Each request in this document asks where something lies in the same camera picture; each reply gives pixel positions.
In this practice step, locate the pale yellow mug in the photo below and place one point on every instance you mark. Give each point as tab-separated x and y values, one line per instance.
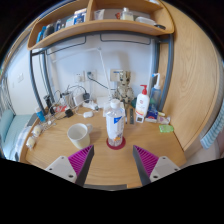
79	135

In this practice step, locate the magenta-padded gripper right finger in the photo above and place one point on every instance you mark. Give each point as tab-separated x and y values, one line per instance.
159	166

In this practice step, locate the white lotion bottle red pump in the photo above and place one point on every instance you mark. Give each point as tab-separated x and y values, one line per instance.
142	105

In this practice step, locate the white cream tube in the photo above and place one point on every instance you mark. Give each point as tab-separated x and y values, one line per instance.
164	120

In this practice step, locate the clear water bottle blue label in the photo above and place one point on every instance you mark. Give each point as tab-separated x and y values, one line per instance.
115	125

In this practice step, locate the black charger block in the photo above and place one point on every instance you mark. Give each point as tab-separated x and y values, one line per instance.
69	112

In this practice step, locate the teal bed mattress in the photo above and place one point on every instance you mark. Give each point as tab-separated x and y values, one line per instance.
11	136

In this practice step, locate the white power adapter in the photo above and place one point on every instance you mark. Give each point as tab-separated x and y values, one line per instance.
78	99

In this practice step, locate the wooden shelf unit with items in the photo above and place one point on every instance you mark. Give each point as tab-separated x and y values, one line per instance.
110	25

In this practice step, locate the striped towel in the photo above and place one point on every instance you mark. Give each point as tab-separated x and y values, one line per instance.
215	128

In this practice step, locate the white power strip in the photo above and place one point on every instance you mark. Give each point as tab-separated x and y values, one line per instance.
90	105

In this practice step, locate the blue tube white cap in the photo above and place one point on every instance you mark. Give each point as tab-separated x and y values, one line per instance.
40	115

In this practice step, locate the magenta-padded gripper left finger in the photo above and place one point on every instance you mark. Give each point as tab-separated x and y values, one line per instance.
66	166

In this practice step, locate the black electric shaver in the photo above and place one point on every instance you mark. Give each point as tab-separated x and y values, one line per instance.
48	101

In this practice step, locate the small blue box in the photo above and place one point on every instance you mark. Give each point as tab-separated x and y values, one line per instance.
152	115

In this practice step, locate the dark grey laptop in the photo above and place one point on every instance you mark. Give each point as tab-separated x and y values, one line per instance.
32	119

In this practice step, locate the wooden robot figure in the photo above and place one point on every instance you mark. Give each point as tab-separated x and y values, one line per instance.
124	86

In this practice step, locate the wrapped bread bun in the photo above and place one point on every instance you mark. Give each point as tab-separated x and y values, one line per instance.
31	142
37	130

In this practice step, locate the flat round red coaster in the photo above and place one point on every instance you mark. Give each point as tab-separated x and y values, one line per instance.
108	145

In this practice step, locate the grey metal desk frame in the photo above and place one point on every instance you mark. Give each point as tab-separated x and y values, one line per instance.
168	76

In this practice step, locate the white desk lamp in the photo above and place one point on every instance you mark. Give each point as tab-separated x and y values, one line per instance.
104	71

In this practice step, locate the teal pillow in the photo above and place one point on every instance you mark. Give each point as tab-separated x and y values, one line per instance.
6	123

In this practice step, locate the small white oval case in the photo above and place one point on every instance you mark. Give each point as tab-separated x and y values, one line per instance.
88	114

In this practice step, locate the blue white plaid blanket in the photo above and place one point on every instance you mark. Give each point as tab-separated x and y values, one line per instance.
22	141

